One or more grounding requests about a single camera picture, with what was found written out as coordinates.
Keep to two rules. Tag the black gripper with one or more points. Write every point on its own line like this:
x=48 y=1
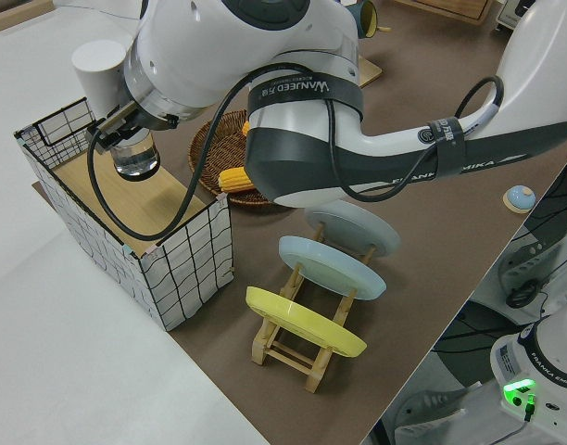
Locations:
x=121 y=119

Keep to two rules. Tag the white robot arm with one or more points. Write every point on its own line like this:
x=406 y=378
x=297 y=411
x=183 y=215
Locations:
x=186 y=46

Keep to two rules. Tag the wooden stepped shelf insert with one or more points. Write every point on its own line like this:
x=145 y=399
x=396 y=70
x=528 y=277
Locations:
x=140 y=204

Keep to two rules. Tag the brown wicker basket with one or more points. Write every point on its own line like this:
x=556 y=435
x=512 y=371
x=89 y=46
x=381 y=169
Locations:
x=218 y=153

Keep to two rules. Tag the yellow corn cob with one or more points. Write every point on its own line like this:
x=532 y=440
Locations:
x=246 y=129
x=235 y=180

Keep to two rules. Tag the wooden block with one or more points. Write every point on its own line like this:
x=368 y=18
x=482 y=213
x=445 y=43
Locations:
x=19 y=14

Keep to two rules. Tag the light blue plate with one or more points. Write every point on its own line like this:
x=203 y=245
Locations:
x=330 y=269

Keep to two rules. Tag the grey plate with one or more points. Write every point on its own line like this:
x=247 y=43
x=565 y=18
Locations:
x=353 y=232

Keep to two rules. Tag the wooden mug tree rack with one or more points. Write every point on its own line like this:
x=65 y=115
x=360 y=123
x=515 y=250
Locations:
x=369 y=72

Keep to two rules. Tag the yellow plate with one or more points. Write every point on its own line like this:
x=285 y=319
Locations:
x=302 y=324

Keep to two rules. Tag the dark blue ceramic mug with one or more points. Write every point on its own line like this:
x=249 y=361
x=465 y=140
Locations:
x=367 y=21

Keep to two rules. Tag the wooden plate rack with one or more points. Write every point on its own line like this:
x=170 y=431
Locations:
x=288 y=359

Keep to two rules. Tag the wooden cabinet box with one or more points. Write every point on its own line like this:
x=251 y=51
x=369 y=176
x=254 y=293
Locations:
x=441 y=9

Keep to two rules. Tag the brown table mat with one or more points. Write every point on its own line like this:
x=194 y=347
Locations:
x=427 y=301

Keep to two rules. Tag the blue bell on wooden base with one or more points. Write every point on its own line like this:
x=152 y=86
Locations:
x=520 y=199

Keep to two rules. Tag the white toaster oven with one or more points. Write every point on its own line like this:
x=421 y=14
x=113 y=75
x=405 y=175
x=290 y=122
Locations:
x=512 y=14

